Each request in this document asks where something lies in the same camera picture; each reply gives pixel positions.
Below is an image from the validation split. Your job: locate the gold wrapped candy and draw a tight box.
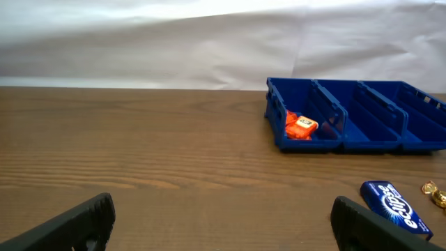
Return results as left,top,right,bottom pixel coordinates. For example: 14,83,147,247
421,180,446,209

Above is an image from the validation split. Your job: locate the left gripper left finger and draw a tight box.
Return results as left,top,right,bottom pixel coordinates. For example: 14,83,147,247
0,192,116,251

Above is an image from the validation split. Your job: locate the orange candy box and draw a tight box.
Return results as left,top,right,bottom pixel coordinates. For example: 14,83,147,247
284,115,319,141
285,109,299,126

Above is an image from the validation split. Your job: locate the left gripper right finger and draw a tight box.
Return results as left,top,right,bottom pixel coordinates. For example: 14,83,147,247
330,195,446,251

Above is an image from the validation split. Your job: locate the blue candy pack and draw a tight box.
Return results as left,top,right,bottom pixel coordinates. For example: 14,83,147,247
360,180,434,241

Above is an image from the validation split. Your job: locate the blue tray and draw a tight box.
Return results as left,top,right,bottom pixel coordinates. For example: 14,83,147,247
263,77,446,154

